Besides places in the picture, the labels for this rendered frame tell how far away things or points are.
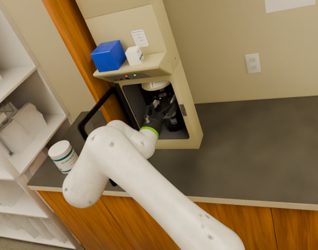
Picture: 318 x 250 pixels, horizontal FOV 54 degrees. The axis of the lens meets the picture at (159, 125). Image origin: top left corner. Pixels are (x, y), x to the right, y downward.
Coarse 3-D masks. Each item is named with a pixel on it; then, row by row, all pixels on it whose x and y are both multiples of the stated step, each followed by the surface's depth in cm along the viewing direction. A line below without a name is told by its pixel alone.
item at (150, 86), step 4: (144, 84) 150; (148, 84) 148; (152, 84) 147; (156, 84) 146; (160, 84) 146; (164, 84) 146; (168, 84) 147; (144, 88) 151; (148, 88) 149; (152, 88) 147; (156, 88) 147; (160, 88) 147
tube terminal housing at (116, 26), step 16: (160, 0) 126; (96, 16) 129; (112, 16) 127; (128, 16) 124; (144, 16) 122; (160, 16) 125; (96, 32) 134; (112, 32) 132; (128, 32) 129; (160, 32) 125; (144, 48) 132; (160, 48) 130; (176, 48) 139; (176, 64) 138; (128, 80) 147; (144, 80) 144; (160, 80) 141; (176, 80) 138; (176, 96) 144; (192, 112) 155; (192, 128) 155; (160, 144) 170; (176, 144) 166; (192, 144) 162
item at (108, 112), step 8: (112, 96) 148; (96, 104) 139; (104, 104) 143; (112, 104) 148; (96, 112) 139; (104, 112) 143; (112, 112) 149; (120, 112) 154; (96, 120) 139; (104, 120) 144; (112, 120) 149; (120, 120) 154; (88, 128) 135; (96, 128) 139
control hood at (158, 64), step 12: (144, 60) 130; (156, 60) 126; (168, 60) 131; (96, 72) 136; (108, 72) 132; (120, 72) 130; (132, 72) 129; (144, 72) 129; (156, 72) 129; (168, 72) 131
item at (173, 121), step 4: (172, 88) 158; (172, 92) 156; (164, 96) 155; (172, 96) 158; (160, 100) 155; (164, 100) 156; (168, 100) 156; (160, 104) 158; (164, 104) 157; (168, 104) 158; (160, 108) 161; (164, 108) 159; (176, 112) 162; (172, 116) 162; (176, 116) 163; (180, 116) 166; (164, 120) 166; (168, 120) 164; (172, 120) 163; (176, 120) 164; (180, 120) 166; (168, 124) 166; (172, 124) 165; (176, 124) 165
